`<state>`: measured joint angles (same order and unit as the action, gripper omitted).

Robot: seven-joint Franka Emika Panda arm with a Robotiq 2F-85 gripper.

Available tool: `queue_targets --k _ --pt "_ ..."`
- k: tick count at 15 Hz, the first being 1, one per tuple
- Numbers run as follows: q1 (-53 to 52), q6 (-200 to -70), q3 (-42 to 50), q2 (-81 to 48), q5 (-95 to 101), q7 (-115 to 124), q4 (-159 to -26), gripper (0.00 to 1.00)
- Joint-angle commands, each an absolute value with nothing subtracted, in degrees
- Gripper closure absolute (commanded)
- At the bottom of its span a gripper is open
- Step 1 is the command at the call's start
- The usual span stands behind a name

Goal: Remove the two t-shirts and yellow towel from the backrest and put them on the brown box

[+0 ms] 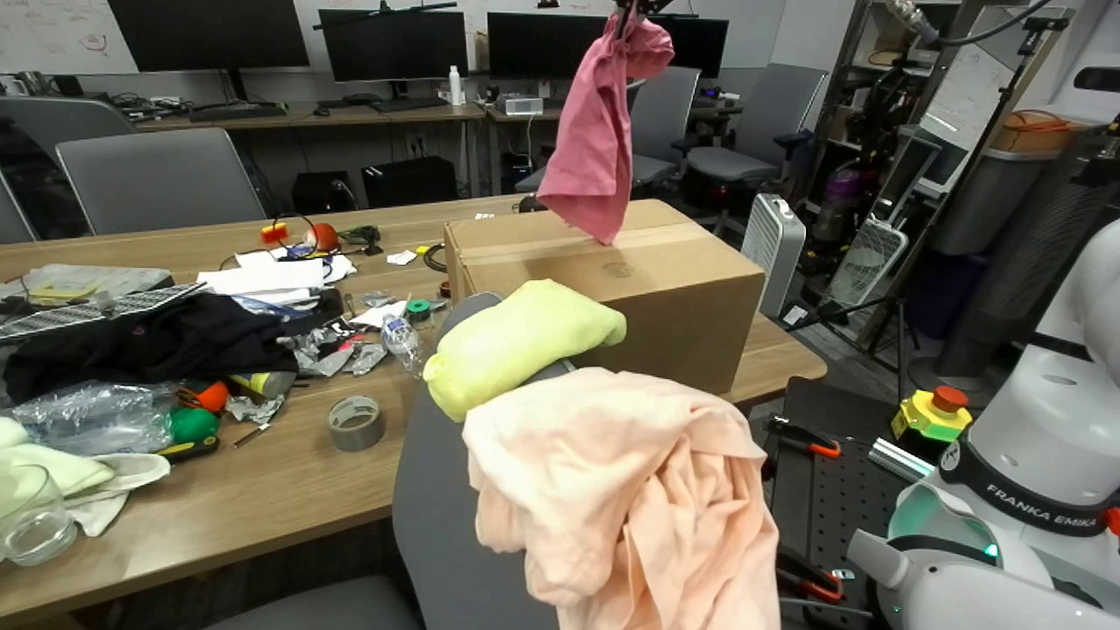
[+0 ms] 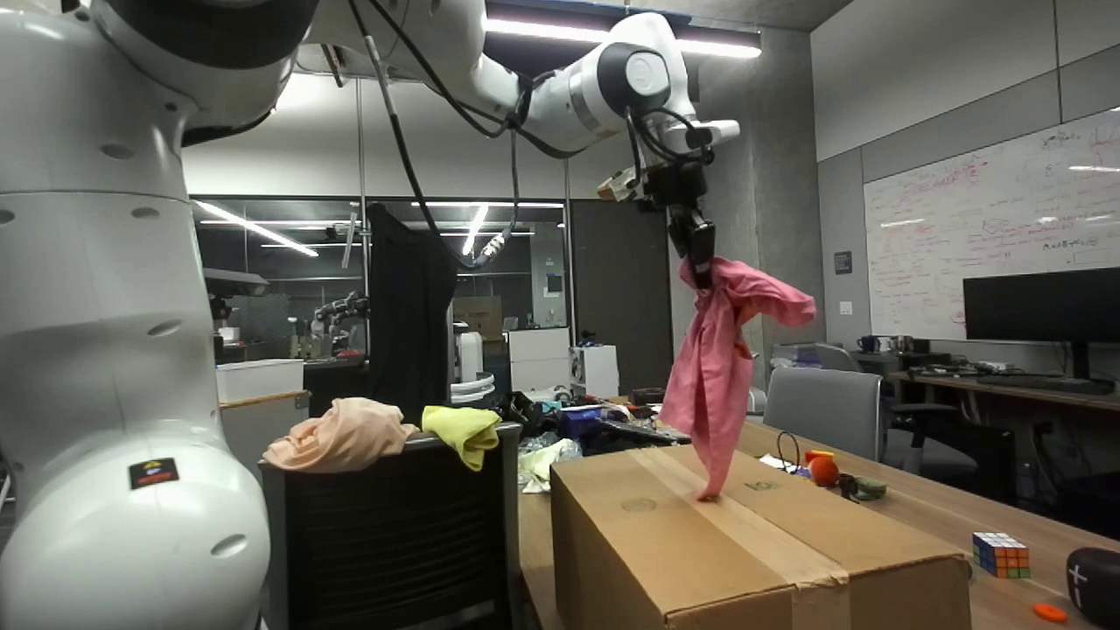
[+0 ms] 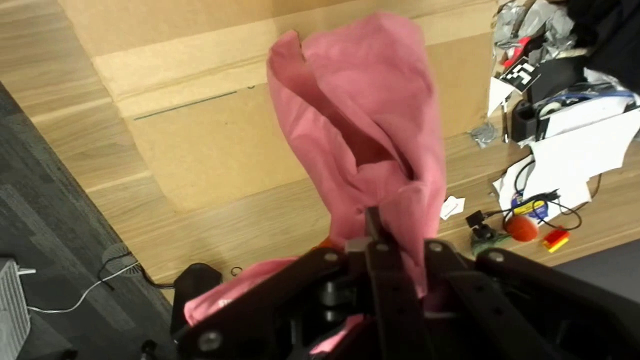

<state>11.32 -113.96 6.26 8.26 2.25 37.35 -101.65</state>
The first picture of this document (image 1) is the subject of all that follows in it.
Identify pink t-shirt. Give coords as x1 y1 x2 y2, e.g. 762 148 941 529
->
532 5 678 249

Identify yellow towel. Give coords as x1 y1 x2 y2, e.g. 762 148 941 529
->
422 276 632 422

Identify peach t-shirt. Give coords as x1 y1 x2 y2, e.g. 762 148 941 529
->
459 364 788 630

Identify large cardboard box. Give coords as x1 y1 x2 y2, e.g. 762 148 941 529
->
441 196 770 400

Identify black computer monitor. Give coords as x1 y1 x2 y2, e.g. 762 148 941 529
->
107 0 311 75
486 11 735 85
315 5 471 100

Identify white heater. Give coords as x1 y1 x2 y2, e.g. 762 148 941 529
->
740 190 809 320

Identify wooden desk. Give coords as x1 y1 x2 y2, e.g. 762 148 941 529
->
136 100 609 133

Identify black keyboard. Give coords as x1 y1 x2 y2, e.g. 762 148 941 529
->
187 98 291 124

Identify grey bin with orange lid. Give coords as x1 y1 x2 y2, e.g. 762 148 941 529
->
929 109 1096 263

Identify white papers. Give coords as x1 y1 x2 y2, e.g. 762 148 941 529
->
194 246 361 297

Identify emergency stop button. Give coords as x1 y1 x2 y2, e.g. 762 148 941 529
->
891 380 976 448

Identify grey tape roll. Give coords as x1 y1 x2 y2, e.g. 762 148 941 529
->
327 393 390 455

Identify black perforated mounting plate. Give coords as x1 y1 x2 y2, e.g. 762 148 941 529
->
762 376 938 609

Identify whiteboard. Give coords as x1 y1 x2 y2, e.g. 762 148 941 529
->
0 0 139 75

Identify black cloth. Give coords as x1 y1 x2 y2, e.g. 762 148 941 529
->
0 291 345 407

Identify green and orange toy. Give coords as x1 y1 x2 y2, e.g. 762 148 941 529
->
158 376 237 463

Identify pale green cloth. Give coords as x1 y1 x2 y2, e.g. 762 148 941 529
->
0 411 175 540

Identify clear glass jar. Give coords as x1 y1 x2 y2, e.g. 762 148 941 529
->
0 463 86 570

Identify orange handled tool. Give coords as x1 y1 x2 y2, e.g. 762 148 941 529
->
766 411 843 463

